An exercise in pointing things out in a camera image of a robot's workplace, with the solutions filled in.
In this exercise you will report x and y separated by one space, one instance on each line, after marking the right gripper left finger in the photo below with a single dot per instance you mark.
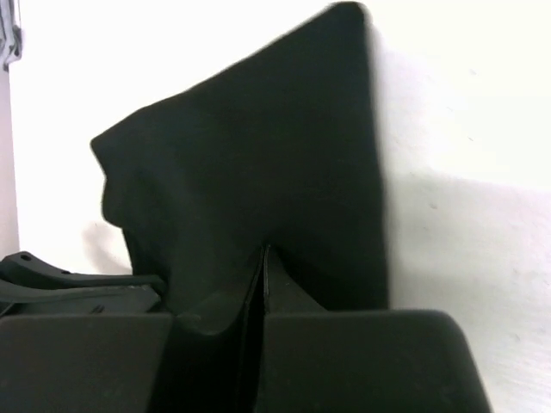
106 343

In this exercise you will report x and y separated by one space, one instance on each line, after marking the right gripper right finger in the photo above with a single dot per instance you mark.
316 360

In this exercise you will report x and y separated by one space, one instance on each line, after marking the black tank top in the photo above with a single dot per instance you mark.
278 149

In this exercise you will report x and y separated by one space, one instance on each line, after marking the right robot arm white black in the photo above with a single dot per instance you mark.
105 343

